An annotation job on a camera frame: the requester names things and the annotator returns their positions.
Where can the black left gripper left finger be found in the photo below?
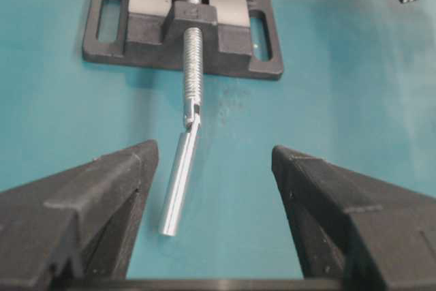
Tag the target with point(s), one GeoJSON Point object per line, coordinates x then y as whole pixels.
{"type": "Point", "coordinates": [80, 223]}

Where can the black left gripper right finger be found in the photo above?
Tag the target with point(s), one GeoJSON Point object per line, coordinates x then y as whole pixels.
{"type": "Point", "coordinates": [363, 232]}

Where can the silver vise screw handle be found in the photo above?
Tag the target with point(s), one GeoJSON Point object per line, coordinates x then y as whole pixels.
{"type": "Point", "coordinates": [193, 69]}

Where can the black metal bench vise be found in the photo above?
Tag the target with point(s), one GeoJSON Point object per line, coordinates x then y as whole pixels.
{"type": "Point", "coordinates": [239, 36]}

